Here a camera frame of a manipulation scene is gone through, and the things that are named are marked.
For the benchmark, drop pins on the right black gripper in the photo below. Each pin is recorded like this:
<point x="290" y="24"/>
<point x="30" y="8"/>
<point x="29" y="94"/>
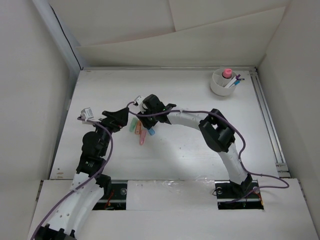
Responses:
<point x="146" y="122"/>

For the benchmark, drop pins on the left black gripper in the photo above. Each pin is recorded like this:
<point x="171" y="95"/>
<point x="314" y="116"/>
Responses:
<point x="115" y="120"/>

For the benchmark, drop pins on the green highlighter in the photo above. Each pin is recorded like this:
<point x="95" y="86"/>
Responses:
<point x="133" y="125"/>

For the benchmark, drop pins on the orange highlighter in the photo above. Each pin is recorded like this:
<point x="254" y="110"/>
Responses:
<point x="138" y="128"/>

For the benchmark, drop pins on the blue highlighter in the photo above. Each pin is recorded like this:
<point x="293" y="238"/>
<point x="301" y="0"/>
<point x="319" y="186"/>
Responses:
<point x="151" y="132"/>

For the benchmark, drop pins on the pink highlighter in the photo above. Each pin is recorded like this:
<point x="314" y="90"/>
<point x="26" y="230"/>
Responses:
<point x="142" y="136"/>

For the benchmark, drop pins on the pink cap small bottle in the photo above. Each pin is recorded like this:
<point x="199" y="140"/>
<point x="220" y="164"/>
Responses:
<point x="227" y="73"/>

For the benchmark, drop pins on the blue cap white marker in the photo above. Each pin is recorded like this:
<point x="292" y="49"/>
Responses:
<point x="237" y="82"/>

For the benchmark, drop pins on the purple cap white marker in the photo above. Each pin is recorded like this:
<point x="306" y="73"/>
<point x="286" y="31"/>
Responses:
<point x="232" y="81"/>

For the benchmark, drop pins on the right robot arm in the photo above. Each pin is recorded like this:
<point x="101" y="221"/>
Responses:
<point x="217" y="132"/>

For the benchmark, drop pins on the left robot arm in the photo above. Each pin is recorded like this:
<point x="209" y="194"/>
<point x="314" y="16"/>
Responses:
<point x="66" y="218"/>

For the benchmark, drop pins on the white divided pen holder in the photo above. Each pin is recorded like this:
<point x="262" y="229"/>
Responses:
<point x="218" y="83"/>

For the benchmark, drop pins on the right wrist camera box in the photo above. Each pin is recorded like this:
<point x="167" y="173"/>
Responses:
<point x="138" y="100"/>

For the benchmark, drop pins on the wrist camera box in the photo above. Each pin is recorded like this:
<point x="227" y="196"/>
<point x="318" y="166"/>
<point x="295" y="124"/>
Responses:
<point x="86" y="114"/>
<point x="138" y="100"/>

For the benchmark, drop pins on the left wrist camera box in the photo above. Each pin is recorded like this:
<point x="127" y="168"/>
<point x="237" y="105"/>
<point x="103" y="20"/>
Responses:
<point x="86" y="114"/>

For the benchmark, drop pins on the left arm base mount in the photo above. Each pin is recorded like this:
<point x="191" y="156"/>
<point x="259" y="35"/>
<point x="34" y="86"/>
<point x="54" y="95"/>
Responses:
<point x="115" y="199"/>

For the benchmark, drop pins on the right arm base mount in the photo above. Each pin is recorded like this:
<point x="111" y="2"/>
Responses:
<point x="228" y="199"/>

